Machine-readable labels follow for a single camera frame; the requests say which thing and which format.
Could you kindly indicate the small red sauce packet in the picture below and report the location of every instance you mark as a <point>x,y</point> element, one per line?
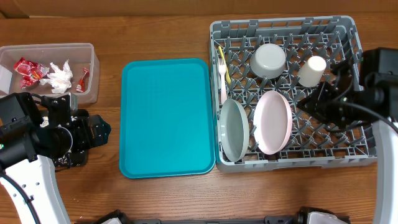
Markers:
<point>81,83</point>

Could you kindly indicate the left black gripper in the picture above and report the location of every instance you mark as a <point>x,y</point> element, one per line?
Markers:
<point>99,135</point>

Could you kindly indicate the white plastic fork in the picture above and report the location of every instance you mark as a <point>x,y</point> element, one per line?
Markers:
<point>222,71</point>

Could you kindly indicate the clear plastic bin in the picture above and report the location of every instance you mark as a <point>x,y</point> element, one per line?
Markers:
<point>80,56</point>

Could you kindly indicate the white paper cup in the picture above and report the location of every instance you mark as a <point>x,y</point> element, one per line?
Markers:
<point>312,71</point>

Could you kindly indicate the grey round plate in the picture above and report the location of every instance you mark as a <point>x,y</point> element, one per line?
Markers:
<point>234,128</point>

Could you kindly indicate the large red snack wrapper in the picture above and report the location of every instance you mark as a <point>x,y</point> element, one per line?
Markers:
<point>31,72</point>

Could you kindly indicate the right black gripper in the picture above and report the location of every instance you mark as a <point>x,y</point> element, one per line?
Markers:
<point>312,105</point>

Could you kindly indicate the white round plate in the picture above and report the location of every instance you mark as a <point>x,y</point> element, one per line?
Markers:
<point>273,122</point>

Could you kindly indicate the white napkin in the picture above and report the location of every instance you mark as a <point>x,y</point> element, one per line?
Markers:
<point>60,80</point>

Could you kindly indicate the teal plastic tray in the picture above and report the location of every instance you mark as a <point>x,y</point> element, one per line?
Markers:
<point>167,126</point>

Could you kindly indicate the black plastic bin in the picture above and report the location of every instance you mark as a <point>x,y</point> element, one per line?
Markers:
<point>73,159</point>

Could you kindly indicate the grey dishwasher rack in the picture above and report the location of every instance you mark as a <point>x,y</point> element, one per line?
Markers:
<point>312,143</point>

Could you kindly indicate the yellow plastic spoon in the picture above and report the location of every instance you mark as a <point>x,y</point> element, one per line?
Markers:
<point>228,80</point>

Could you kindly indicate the white rice grains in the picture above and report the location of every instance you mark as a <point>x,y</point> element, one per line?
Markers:
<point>66,159</point>

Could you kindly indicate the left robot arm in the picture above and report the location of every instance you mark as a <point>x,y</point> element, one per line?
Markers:
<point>37,130</point>

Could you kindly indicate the small grey bowl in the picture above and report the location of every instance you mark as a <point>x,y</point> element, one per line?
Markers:
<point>268,61</point>

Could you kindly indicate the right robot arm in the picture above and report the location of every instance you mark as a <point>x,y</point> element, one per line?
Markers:
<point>375,105</point>

